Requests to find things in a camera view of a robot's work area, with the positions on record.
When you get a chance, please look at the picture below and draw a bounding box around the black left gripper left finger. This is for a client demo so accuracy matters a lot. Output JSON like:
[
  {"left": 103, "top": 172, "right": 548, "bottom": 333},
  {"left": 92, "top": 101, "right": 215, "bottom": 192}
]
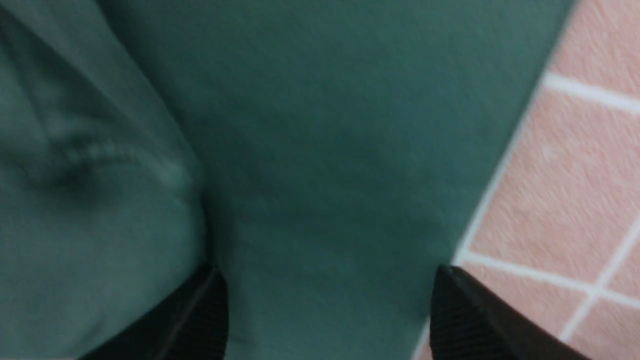
[{"left": 82, "top": 265, "right": 229, "bottom": 360}]

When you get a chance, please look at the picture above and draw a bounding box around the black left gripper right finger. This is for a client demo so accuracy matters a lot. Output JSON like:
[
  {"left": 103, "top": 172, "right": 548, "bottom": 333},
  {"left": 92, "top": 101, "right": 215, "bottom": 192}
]
[{"left": 429, "top": 265, "right": 585, "bottom": 360}]

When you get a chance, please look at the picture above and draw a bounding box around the green long sleeve shirt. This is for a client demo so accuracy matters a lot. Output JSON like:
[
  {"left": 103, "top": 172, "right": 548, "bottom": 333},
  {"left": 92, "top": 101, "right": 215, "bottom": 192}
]
[{"left": 1, "top": 0, "right": 575, "bottom": 360}]

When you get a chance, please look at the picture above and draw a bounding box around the pink checkered tablecloth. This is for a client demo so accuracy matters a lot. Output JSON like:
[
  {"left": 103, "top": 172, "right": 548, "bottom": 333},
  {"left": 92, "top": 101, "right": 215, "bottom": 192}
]
[{"left": 412, "top": 0, "right": 640, "bottom": 360}]

